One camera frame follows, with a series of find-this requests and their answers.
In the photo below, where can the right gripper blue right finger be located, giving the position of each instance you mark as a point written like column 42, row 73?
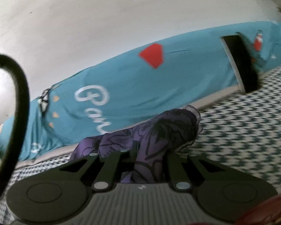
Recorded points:
column 175, row 174

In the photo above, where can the blue cartoon print bedsheet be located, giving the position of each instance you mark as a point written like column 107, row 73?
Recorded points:
column 142, row 83

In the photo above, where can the blue white houndstooth mat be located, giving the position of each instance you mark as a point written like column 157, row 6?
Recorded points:
column 234, row 165

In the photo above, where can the purple patterned garment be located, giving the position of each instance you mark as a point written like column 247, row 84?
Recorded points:
column 151, row 141

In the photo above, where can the black smartphone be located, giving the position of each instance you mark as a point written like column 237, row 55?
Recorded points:
column 244, row 60

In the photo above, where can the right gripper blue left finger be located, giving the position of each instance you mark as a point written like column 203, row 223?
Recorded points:
column 114, row 166

